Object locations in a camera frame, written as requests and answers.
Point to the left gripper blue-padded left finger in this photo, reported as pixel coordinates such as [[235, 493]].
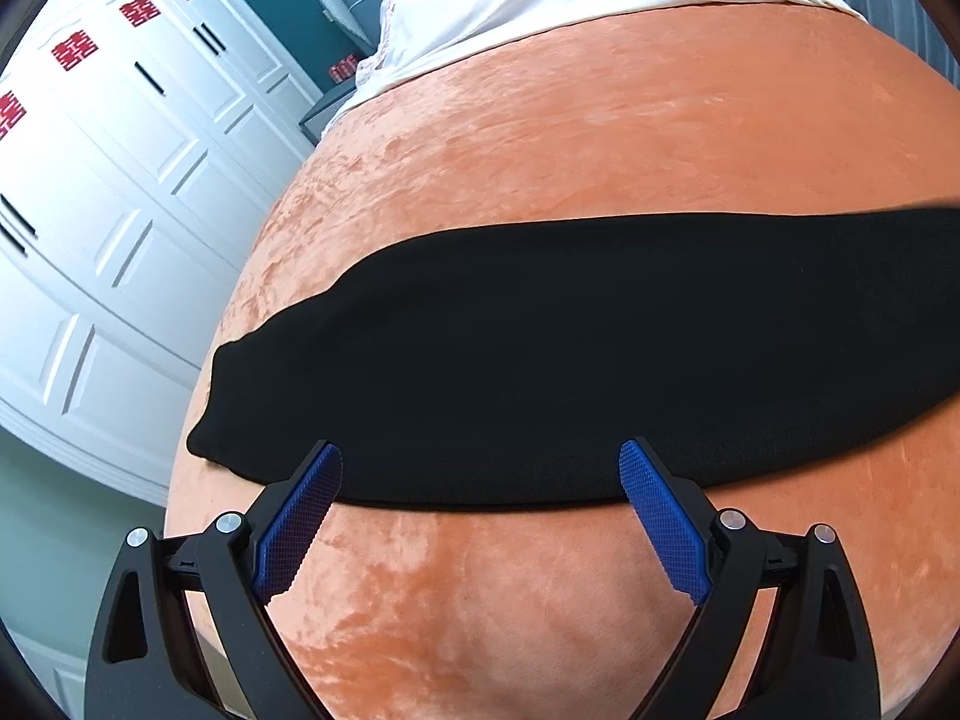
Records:
[[145, 660]]

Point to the black pants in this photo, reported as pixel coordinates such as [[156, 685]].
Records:
[[501, 368]]

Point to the orange velvet bed cover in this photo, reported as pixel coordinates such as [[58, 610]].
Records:
[[763, 109]]

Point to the white panelled wardrobe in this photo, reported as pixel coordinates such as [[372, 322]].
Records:
[[143, 144]]

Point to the dark bedside table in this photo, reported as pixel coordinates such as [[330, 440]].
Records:
[[315, 120]]

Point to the red box on nightstand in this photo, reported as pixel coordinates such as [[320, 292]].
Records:
[[343, 70]]

